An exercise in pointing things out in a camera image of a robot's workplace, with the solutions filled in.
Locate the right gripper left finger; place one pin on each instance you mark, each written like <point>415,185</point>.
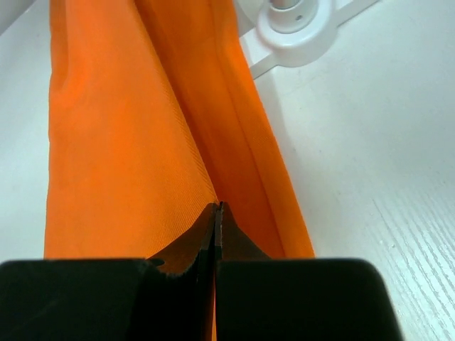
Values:
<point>168,296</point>

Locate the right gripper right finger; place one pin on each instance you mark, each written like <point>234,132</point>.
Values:
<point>259,298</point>

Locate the orange trousers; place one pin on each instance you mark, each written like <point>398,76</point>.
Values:
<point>153,116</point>

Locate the white clothes rack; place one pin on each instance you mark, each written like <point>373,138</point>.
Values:
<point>295,33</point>

